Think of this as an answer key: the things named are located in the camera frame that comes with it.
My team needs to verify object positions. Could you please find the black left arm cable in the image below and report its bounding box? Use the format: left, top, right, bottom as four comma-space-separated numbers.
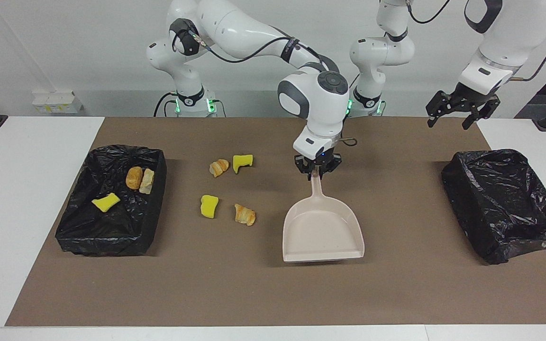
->
408, 0, 546, 82

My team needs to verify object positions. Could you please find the white wall socket box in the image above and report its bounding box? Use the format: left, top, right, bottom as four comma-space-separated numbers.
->
32, 91, 84, 114

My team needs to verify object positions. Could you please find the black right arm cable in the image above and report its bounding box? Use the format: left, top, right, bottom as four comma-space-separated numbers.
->
197, 33, 358, 146

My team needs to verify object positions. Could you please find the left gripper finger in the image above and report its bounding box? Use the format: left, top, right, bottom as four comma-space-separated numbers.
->
426, 90, 455, 127
462, 96, 500, 130

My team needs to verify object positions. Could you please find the black base cable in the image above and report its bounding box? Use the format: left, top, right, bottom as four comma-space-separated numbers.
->
154, 91, 180, 117

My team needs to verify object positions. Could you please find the beige plastic dustpan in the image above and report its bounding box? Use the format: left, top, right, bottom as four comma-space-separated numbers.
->
282, 170, 365, 263

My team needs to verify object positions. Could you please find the brown bread roll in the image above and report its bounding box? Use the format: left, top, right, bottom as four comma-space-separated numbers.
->
126, 166, 144, 190

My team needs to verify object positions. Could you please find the black bag lined bin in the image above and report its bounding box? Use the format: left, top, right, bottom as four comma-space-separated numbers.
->
55, 144, 168, 257
441, 149, 546, 265

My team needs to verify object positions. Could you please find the golden croissant piece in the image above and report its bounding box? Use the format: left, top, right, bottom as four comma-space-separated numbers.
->
234, 204, 256, 226
209, 159, 230, 178
139, 169, 155, 195

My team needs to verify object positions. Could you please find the yellow green sponge piece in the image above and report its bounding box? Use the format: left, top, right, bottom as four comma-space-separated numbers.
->
91, 192, 121, 213
200, 194, 219, 219
233, 154, 254, 174

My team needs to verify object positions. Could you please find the brown table mat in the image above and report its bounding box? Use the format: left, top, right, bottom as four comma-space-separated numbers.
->
5, 117, 546, 327

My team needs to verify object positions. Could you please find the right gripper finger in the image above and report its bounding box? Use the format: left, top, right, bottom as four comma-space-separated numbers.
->
295, 155, 312, 181
321, 154, 343, 178

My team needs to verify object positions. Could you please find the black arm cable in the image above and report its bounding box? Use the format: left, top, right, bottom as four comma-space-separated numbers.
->
408, 0, 546, 82
197, 33, 358, 146

